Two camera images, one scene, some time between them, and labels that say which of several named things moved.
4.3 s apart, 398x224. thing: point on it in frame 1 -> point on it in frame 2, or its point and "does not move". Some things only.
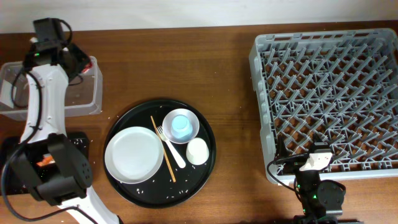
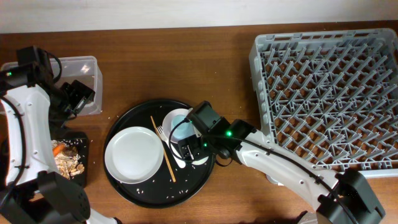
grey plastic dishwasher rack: (341, 86) does not move
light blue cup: (181, 127) does not move
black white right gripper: (293, 163) -> (198, 152)
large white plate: (133, 154) does not move
